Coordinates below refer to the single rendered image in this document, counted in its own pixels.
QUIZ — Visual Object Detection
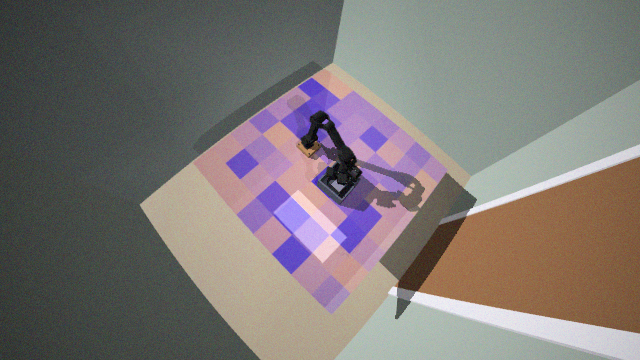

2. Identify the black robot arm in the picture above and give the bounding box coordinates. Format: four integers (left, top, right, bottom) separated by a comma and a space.
300, 110, 363, 185

